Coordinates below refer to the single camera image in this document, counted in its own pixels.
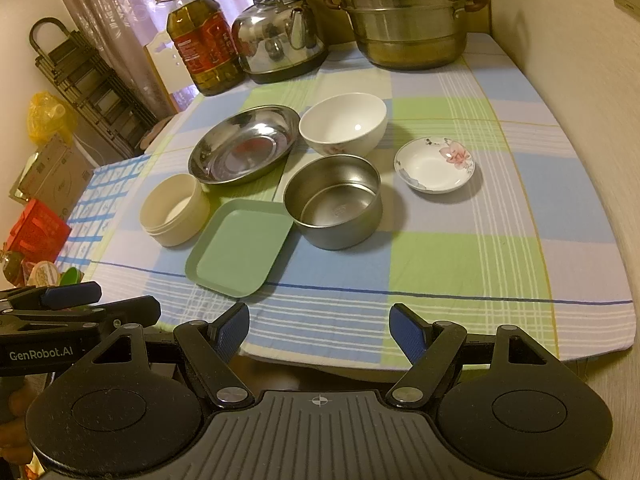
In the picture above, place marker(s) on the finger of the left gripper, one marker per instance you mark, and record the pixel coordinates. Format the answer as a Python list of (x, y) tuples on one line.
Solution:
[(51, 297)]

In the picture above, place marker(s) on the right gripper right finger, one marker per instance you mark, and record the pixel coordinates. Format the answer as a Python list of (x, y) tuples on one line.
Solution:
[(432, 349)]

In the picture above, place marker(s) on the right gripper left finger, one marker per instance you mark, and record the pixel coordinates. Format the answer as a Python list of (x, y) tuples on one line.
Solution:
[(207, 349)]

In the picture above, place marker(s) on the green square plastic plate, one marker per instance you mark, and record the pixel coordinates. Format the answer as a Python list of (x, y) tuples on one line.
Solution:
[(238, 247)]

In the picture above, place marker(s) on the cream plastic round container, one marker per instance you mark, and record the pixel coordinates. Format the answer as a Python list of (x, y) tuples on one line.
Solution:
[(175, 211)]

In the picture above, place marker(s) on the stainless steel round bowl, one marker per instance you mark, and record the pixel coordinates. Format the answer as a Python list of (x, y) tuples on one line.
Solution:
[(335, 201)]

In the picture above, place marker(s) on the small floral ceramic saucer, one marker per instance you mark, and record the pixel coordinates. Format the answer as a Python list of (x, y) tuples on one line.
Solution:
[(434, 165)]

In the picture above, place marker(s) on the white ceramic bowl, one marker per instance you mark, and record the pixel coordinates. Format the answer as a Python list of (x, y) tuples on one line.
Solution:
[(351, 123)]

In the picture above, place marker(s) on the person's left hand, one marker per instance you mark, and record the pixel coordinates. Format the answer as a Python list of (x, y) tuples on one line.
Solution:
[(15, 447)]

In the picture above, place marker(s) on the red plastic crate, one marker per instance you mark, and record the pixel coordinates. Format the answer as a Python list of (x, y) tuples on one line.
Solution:
[(39, 234)]

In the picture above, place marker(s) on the blue white checked cloth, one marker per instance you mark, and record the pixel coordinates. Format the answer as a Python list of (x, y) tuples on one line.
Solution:
[(96, 209)]

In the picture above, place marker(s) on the cardboard box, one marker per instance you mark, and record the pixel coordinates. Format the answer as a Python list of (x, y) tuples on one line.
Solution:
[(57, 175)]

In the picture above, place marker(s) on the yellow plastic bag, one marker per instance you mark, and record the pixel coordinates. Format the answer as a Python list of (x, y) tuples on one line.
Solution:
[(48, 116)]

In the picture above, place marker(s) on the checkered pastel tablecloth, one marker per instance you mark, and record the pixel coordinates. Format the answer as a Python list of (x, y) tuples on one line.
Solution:
[(526, 241)]

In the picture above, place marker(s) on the stainless steel oval plate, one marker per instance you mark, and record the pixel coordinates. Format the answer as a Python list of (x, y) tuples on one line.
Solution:
[(246, 146)]

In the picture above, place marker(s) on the dark folding rack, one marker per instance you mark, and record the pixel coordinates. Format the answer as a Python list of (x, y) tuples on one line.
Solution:
[(93, 89)]

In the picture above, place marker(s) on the cooking oil bottle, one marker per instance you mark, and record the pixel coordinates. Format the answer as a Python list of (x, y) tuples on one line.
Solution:
[(202, 37)]

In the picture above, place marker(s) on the stainless steel kettle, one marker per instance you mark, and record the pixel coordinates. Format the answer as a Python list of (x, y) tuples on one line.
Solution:
[(278, 40)]

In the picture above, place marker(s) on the stainless steel steamer pot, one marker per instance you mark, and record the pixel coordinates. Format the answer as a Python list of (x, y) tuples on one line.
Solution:
[(409, 34)]

